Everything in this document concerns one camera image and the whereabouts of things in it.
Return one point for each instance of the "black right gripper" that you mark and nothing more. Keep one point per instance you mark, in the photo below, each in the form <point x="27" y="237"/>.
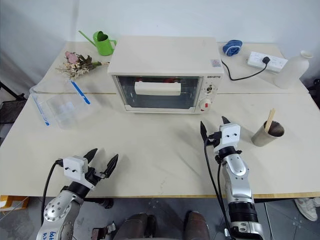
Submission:
<point x="214" y="140"/>

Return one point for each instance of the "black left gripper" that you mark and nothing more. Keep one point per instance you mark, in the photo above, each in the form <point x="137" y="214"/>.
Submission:
<point x="92" y="176"/>

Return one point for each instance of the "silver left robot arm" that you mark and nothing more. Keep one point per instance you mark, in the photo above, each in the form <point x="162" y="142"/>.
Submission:
<point x="60" y="212"/>

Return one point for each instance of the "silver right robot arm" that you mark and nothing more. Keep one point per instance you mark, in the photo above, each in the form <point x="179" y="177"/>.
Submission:
<point x="237" y="180"/>

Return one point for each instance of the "white red oven timer knob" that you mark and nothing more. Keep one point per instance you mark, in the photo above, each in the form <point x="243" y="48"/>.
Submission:
<point x="205" y="104"/>

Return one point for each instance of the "clear plastic container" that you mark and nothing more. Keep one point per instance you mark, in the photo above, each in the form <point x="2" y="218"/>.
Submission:
<point x="67" y="112"/>

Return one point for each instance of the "glass oven door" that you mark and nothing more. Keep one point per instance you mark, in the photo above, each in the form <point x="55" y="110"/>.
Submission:
<point x="157" y="100"/>

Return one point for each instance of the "red object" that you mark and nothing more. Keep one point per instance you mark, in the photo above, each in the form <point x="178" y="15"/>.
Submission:
<point x="172" y="79"/>

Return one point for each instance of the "white toaster oven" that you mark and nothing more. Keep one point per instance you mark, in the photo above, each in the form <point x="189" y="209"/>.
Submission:
<point x="162" y="55"/>

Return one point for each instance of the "stainless steel cup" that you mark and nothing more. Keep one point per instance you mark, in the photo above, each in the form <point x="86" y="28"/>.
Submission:
<point x="262" y="137"/>

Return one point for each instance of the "wooden chopsticks pair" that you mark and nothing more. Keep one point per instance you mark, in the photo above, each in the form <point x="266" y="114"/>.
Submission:
<point x="270" y="118"/>

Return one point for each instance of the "dark rounded shape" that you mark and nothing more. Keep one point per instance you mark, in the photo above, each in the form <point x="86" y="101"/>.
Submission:
<point x="136" y="226"/>
<point x="197" y="225"/>

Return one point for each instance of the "white power strip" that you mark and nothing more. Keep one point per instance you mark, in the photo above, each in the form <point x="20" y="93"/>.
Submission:
<point x="255" y="58"/>

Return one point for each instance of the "blue white rolled cloth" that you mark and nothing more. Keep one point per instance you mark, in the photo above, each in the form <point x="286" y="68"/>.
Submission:
<point x="232" y="47"/>

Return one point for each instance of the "white plastic bottle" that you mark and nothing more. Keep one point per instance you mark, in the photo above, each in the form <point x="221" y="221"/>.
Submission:
<point x="290" y="72"/>

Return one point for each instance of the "dried flower bouquet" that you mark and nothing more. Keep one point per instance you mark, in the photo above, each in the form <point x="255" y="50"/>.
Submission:
<point x="80" y="65"/>

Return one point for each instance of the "black stand beside table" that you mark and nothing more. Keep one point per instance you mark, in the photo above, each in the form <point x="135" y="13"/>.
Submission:
<point x="12" y="105"/>

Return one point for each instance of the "black equipment at table edge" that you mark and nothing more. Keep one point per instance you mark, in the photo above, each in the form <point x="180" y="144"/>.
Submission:
<point x="315" y="88"/>

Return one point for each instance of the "green metal watering can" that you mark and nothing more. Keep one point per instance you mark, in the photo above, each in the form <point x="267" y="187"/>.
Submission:
<point x="105" y="46"/>

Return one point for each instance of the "white sneaker of bystander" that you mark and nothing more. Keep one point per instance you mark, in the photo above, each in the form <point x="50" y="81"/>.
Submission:
<point x="307" y="207"/>

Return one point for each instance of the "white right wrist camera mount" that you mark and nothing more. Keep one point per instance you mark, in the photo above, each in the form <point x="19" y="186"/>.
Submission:
<point x="230" y="136"/>

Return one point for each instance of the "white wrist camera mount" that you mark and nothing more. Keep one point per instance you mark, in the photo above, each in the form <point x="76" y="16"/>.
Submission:
<point x="73" y="167"/>
<point x="230" y="136"/>

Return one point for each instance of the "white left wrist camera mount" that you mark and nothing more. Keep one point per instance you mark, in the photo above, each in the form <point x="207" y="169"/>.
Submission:
<point x="73" y="167"/>

